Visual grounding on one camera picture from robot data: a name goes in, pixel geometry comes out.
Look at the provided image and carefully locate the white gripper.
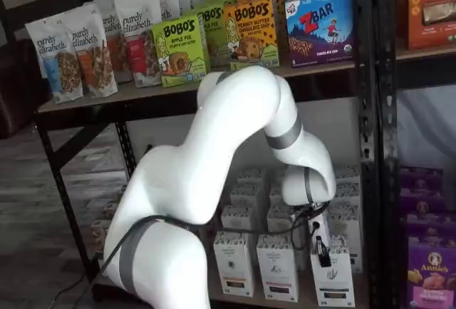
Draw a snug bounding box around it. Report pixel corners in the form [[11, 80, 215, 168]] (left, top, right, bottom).
[[308, 211, 333, 268]]

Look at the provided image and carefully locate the white box green strip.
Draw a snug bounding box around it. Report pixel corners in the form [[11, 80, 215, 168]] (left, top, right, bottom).
[[309, 237, 356, 308]]

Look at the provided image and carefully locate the white organic pantry box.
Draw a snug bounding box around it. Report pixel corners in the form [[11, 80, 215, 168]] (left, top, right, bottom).
[[220, 204, 257, 239], [237, 167, 267, 187], [334, 164, 361, 184], [326, 204, 361, 274], [333, 182, 361, 209], [266, 202, 299, 239], [229, 183, 264, 210], [269, 182, 286, 206]]

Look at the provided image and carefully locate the white box pink strip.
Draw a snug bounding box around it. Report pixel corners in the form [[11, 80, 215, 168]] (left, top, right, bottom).
[[256, 234, 300, 303]]

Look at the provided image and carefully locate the white box tan strip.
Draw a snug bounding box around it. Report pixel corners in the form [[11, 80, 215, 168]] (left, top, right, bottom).
[[212, 230, 257, 296]]

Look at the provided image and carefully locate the purple Annie's snack box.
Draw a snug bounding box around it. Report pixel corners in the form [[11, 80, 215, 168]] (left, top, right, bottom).
[[405, 236, 456, 309], [398, 167, 445, 217], [405, 211, 456, 244]]

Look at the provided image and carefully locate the yellow granola box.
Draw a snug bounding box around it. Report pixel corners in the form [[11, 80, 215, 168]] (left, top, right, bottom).
[[102, 198, 122, 221], [90, 219, 112, 253]]

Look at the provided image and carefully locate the grey brown shelf board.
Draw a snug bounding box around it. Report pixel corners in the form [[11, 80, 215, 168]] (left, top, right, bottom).
[[395, 40, 456, 61], [37, 61, 357, 114]]

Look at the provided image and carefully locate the green Bobo's apple pie box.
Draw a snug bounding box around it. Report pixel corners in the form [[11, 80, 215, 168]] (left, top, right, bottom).
[[151, 14, 208, 88], [195, 1, 232, 68]]

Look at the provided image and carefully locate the orange Annie's snack box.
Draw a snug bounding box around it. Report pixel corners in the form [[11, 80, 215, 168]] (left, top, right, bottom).
[[407, 0, 456, 51]]

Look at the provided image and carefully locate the white plastic sheet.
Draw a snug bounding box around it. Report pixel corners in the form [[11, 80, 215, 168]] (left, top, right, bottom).
[[397, 88, 456, 168]]

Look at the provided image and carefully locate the red purely elizabeth bag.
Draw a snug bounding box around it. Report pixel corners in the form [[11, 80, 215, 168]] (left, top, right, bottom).
[[113, 0, 164, 88]]

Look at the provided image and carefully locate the orange purely elizabeth bag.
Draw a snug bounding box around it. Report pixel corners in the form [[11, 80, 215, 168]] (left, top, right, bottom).
[[66, 2, 119, 98]]

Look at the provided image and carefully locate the brown purely elizabeth bag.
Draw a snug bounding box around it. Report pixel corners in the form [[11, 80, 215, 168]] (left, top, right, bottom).
[[94, 0, 128, 83]]

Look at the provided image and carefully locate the blue purely elizabeth bag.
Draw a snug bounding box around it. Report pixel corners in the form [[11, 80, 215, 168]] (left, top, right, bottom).
[[24, 16, 86, 105]]

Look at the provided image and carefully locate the black metal rack frame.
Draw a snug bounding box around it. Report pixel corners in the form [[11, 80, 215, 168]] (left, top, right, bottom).
[[0, 0, 379, 309], [376, 0, 456, 309]]

